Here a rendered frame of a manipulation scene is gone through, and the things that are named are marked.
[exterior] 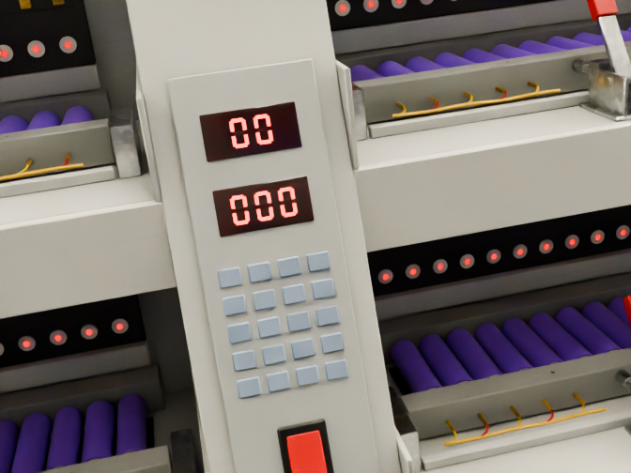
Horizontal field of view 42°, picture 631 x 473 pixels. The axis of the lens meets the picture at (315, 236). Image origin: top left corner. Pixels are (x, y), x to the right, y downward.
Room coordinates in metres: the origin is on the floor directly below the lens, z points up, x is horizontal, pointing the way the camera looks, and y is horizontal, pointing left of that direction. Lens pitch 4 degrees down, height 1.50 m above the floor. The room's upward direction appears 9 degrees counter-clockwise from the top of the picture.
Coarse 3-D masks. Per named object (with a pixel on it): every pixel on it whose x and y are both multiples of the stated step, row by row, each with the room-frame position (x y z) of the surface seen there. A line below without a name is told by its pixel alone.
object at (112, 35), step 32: (96, 0) 0.58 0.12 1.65; (96, 32) 0.58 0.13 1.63; (128, 32) 0.58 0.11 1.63; (128, 64) 0.58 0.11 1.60; (128, 96) 0.58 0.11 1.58; (544, 288) 0.63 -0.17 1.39; (160, 320) 0.58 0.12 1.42; (384, 320) 0.61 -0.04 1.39; (160, 352) 0.58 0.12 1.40; (192, 384) 0.58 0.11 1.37
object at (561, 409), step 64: (384, 256) 0.57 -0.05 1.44; (448, 256) 0.58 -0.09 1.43; (512, 256) 0.59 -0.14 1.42; (576, 256) 0.60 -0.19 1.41; (448, 320) 0.57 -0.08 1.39; (512, 320) 0.57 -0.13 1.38; (576, 320) 0.56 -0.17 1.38; (448, 384) 0.51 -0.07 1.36; (512, 384) 0.48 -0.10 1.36; (576, 384) 0.49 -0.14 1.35; (448, 448) 0.47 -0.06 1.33; (512, 448) 0.46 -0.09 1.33; (576, 448) 0.46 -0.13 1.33
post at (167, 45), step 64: (128, 0) 0.39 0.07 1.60; (192, 0) 0.39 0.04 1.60; (256, 0) 0.40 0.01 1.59; (320, 0) 0.40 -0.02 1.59; (192, 64) 0.39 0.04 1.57; (256, 64) 0.40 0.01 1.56; (320, 64) 0.40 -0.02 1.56; (192, 256) 0.39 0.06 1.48; (192, 320) 0.39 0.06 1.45; (384, 384) 0.40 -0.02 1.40; (384, 448) 0.40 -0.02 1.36
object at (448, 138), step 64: (384, 0) 0.58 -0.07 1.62; (448, 0) 0.59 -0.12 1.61; (512, 0) 0.60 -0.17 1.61; (576, 0) 0.60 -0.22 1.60; (384, 64) 0.55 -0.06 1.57; (448, 64) 0.54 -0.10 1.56; (512, 64) 0.48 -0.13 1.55; (576, 64) 0.49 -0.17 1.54; (384, 128) 0.45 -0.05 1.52; (448, 128) 0.46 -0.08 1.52; (512, 128) 0.44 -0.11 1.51; (576, 128) 0.43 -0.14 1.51; (384, 192) 0.41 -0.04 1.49; (448, 192) 0.41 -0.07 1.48; (512, 192) 0.42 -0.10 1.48; (576, 192) 0.43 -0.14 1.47
